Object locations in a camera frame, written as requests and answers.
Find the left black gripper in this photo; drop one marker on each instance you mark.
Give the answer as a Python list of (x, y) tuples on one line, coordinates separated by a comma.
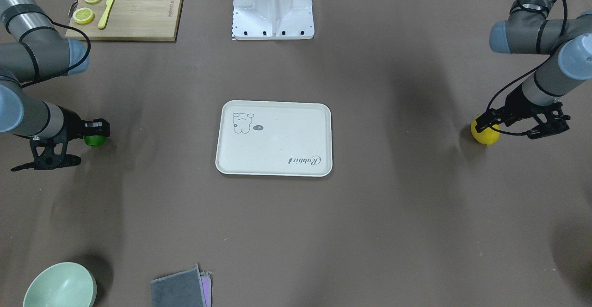
[(514, 103)]

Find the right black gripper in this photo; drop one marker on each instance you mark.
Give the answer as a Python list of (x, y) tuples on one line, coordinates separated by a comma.
[(72, 123)]

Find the green lime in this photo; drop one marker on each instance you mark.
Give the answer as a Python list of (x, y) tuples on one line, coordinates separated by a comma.
[(94, 140)]

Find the yellow lemon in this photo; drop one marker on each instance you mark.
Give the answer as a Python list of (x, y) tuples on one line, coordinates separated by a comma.
[(487, 136)]

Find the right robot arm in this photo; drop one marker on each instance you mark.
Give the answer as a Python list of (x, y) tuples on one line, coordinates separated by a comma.
[(40, 53)]

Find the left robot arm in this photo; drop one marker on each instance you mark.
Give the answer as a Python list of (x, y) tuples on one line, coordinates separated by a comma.
[(568, 45)]

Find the cream rabbit tray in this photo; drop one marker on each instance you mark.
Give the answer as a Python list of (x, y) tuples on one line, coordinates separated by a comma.
[(275, 138)]

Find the yellow plastic knife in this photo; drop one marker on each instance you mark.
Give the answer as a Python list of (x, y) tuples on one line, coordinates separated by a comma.
[(105, 16)]

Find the bamboo cutting board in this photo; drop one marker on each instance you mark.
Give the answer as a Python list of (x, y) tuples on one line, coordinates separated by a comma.
[(134, 20)]

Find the mint green bowl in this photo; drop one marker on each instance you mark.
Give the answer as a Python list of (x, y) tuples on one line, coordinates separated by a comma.
[(66, 284)]

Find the grey folded cloth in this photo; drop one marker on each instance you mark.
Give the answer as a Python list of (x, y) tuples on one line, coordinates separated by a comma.
[(190, 288)]

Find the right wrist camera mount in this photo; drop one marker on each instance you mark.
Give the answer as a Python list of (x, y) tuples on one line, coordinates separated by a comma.
[(49, 154)]

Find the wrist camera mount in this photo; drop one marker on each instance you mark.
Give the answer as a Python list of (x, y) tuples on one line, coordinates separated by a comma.
[(49, 154), (550, 119)]

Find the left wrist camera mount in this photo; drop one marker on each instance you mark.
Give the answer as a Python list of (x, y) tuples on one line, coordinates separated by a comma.
[(550, 119)]

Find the white pedestal column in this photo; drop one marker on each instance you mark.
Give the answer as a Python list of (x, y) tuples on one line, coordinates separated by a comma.
[(272, 20)]

